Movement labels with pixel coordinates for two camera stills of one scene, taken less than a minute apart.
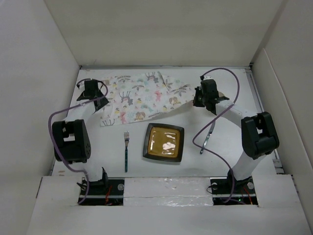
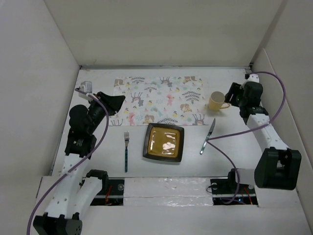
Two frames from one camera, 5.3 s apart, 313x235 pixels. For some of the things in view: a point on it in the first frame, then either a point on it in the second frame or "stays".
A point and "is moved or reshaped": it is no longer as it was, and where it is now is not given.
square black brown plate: (164, 142) stays
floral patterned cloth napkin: (136, 96) is moved or reshaped
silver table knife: (207, 137) stays
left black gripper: (102, 102) → (112, 104)
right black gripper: (195, 102) → (235, 88)
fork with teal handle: (126, 139) stays
